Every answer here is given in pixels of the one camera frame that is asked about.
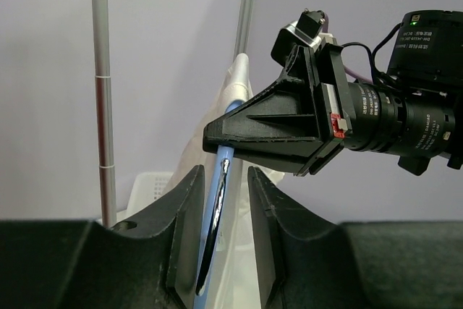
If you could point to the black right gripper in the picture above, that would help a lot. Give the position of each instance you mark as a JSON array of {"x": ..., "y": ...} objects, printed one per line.
[{"x": 279, "y": 128}]

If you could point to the white printed t shirt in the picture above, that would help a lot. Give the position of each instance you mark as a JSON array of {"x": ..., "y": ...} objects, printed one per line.
[{"x": 233, "y": 278}]

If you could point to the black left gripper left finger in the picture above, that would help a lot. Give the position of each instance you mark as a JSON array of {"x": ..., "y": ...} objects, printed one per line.
[{"x": 148, "y": 260}]

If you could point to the aluminium corner post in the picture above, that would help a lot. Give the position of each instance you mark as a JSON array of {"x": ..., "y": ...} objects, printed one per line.
[{"x": 243, "y": 27}]

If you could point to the white plastic basket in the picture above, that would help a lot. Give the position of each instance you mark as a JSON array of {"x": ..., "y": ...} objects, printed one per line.
[{"x": 147, "y": 188}]

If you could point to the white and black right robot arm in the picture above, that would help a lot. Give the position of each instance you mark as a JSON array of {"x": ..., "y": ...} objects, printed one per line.
[{"x": 427, "y": 56}]

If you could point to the silver clothes rack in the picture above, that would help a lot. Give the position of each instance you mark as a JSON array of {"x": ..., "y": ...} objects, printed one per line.
[{"x": 103, "y": 99}]

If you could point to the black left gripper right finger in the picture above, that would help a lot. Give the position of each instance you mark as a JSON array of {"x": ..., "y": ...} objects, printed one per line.
[{"x": 305, "y": 261}]

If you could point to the light blue plastic hanger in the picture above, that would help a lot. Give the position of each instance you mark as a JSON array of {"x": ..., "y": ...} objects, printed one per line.
[{"x": 218, "y": 230}]

